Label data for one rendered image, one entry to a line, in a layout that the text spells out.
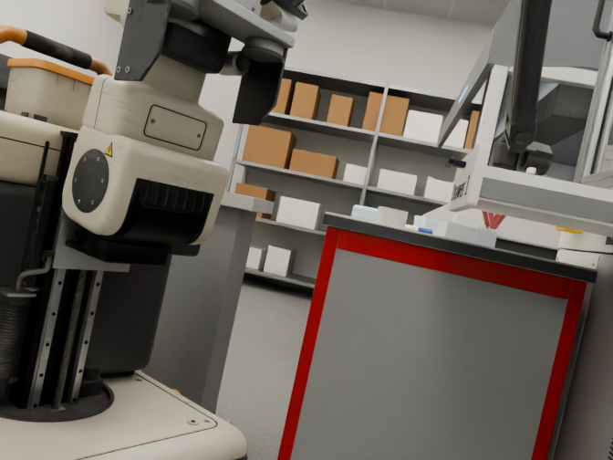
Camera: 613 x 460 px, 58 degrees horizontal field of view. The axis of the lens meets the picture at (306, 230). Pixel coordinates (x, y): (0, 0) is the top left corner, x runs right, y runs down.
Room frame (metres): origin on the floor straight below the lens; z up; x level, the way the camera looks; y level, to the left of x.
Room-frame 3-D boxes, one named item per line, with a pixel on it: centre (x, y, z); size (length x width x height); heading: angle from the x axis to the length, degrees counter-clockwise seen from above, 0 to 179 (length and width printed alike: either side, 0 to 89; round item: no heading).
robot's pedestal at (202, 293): (1.71, 0.28, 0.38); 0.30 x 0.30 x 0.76; 82
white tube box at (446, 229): (1.37, -0.39, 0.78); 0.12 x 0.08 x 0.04; 92
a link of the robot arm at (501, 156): (1.34, -0.44, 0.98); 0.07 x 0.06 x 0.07; 92
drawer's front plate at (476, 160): (1.09, -0.29, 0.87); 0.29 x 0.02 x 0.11; 172
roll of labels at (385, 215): (1.32, -0.19, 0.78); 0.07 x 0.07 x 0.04
